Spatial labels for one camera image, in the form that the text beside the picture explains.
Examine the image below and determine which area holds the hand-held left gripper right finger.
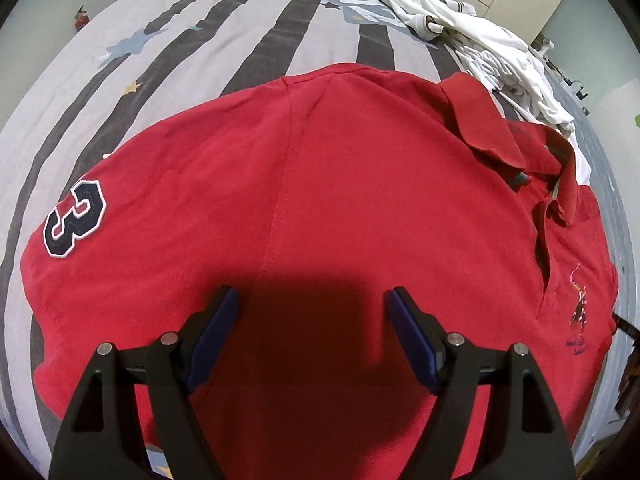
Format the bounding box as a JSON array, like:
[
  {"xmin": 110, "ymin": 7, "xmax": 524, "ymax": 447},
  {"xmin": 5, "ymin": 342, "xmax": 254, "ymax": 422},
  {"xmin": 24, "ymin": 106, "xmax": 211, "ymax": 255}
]
[{"xmin": 384, "ymin": 286, "xmax": 576, "ymax": 480}]

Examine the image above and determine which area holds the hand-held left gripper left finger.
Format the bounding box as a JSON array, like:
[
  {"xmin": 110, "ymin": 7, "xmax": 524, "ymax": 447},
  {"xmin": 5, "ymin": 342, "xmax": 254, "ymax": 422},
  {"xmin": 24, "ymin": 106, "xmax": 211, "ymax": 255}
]
[{"xmin": 47, "ymin": 285, "xmax": 238, "ymax": 480}]

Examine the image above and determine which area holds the red polo shirt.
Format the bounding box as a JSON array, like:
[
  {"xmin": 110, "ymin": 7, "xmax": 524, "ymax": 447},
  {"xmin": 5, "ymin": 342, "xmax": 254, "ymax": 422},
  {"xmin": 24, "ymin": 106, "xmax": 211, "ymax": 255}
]
[{"xmin": 20, "ymin": 62, "xmax": 621, "ymax": 480}]

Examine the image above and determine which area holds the white clothes pile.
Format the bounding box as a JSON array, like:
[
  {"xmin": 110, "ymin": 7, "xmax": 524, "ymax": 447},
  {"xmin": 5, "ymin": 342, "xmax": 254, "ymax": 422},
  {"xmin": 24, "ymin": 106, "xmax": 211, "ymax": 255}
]
[{"xmin": 360, "ymin": 0, "xmax": 593, "ymax": 186}]

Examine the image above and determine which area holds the blue bed sheet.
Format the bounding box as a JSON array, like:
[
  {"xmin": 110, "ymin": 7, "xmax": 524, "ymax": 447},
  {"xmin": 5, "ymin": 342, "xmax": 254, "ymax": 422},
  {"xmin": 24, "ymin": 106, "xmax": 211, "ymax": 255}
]
[{"xmin": 575, "ymin": 105, "xmax": 637, "ymax": 426}]

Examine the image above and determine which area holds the grey striped star duvet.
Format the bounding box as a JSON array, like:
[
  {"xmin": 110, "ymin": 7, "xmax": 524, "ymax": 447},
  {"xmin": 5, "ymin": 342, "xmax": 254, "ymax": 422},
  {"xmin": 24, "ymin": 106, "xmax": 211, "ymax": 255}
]
[{"xmin": 0, "ymin": 0, "xmax": 468, "ymax": 480}]

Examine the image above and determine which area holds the clutter of small items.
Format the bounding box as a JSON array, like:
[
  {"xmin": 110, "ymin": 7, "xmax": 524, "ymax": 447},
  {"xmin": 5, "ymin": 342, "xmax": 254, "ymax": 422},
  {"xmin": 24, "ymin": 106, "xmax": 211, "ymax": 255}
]
[{"xmin": 531, "ymin": 34, "xmax": 592, "ymax": 107}]

